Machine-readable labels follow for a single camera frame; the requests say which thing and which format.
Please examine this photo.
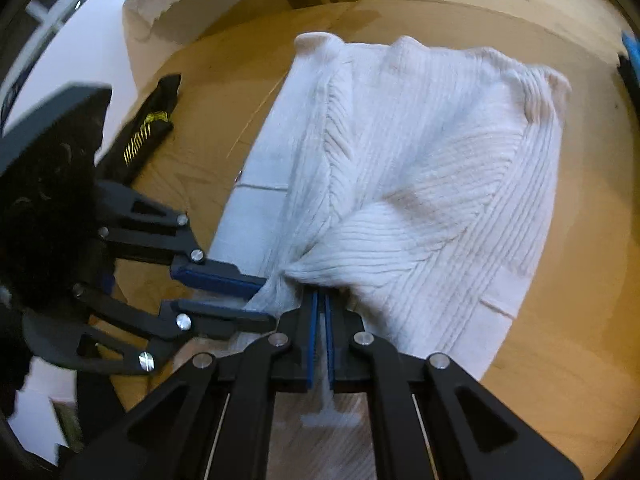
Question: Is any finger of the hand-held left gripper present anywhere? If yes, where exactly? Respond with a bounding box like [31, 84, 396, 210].
[72, 282, 277, 377]
[96, 181, 267, 302]

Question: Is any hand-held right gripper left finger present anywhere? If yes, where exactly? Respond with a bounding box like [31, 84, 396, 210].
[61, 289, 319, 480]

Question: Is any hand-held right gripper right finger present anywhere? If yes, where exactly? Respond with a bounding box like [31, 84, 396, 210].
[324, 293, 584, 480]

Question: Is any white ribbed knit sweater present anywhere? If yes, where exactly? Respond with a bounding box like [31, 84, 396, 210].
[202, 31, 572, 480]

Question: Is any black garment with yellow print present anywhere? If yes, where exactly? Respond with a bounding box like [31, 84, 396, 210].
[95, 73, 182, 187]

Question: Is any blue object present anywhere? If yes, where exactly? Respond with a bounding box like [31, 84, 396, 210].
[618, 31, 640, 88]

